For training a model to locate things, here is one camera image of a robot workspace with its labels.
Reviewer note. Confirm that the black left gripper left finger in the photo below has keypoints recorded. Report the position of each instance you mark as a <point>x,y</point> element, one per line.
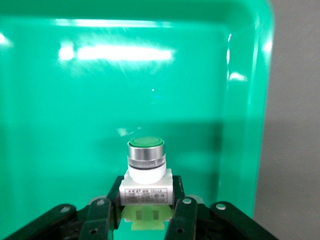
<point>97,220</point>

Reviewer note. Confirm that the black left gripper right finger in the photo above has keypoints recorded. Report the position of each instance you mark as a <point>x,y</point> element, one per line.
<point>185,220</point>

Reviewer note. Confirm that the green pushbutton light-green contact block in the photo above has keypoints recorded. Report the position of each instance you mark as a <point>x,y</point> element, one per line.
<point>146,175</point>

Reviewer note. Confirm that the green plastic tray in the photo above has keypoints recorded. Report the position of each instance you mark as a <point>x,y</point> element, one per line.
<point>125,100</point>

